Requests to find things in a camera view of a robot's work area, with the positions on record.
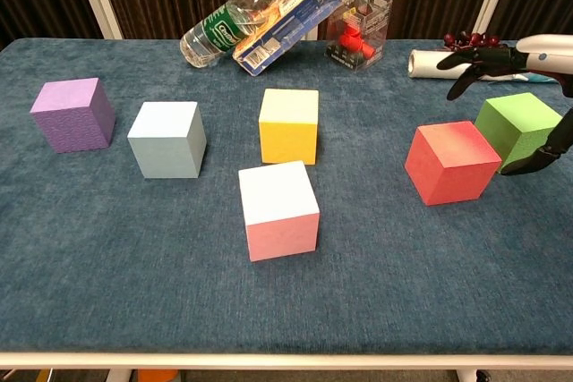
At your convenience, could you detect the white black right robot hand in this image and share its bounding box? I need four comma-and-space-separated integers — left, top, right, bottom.
436, 34, 573, 176

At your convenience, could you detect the green cube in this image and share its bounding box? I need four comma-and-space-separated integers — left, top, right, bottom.
474, 91, 564, 174

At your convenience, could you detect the red cube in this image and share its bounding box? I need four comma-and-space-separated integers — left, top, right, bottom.
404, 120, 503, 207

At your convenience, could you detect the yellow cube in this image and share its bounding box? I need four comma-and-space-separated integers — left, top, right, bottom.
258, 88, 321, 166

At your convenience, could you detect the pink cube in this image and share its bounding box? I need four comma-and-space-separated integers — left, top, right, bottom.
237, 160, 321, 263

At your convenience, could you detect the light blue cube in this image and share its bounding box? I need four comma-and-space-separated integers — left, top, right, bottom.
126, 101, 208, 180

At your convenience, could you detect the purple cube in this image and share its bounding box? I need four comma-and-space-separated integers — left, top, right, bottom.
30, 77, 116, 154

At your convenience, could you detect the dark red grape bunch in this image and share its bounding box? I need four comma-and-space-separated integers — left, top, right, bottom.
442, 31, 511, 50

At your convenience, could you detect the white plastic wrap roll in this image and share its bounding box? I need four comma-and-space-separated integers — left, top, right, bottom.
407, 48, 560, 85

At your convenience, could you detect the clear box with red toy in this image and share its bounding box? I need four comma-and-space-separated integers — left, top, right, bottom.
324, 0, 394, 72

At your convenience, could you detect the blue orange carton box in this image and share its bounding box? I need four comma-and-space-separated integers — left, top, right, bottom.
231, 0, 345, 77

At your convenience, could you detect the clear green-label water bottle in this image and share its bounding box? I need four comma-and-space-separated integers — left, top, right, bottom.
179, 0, 296, 69

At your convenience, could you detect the blue table mat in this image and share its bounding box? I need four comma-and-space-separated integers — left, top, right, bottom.
0, 37, 573, 355

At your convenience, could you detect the orange object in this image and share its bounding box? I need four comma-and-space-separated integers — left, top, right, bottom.
136, 369, 180, 382

